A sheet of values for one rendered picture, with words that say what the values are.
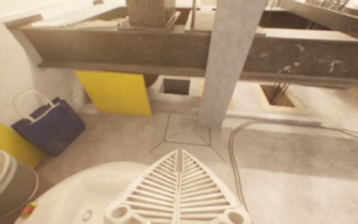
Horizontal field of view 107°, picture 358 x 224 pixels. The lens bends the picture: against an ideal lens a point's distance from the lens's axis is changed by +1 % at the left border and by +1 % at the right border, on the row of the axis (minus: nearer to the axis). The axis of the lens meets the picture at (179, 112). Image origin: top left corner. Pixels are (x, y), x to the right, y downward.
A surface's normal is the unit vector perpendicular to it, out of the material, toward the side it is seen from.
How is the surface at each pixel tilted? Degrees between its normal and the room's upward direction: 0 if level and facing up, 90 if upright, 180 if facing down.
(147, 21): 90
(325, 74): 90
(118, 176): 0
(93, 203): 0
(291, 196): 0
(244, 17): 90
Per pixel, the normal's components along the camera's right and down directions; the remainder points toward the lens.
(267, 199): 0.00, -0.70
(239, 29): 0.10, 0.71
